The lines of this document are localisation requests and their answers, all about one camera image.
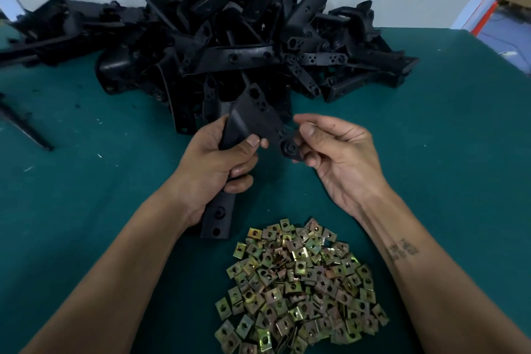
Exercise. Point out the person's right hand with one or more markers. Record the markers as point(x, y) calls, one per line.
point(348, 163)

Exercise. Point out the person's left hand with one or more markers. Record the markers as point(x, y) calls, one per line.
point(207, 171)

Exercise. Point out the pile of black plastic brackets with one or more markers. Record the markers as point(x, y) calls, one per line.
point(224, 42)

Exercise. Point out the person's left forearm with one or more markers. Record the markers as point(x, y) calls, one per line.
point(108, 283)

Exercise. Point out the thin black plastic strip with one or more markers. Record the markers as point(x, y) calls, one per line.
point(25, 127)

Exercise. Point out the pile of brass clip nuts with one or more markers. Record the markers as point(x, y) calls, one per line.
point(303, 291)

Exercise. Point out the green table cloth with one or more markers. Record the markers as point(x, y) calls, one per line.
point(83, 217)

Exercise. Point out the person's right forearm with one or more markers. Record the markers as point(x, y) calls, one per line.
point(448, 283)

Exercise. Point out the black plastic bracket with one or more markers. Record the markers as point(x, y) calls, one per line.
point(253, 113)

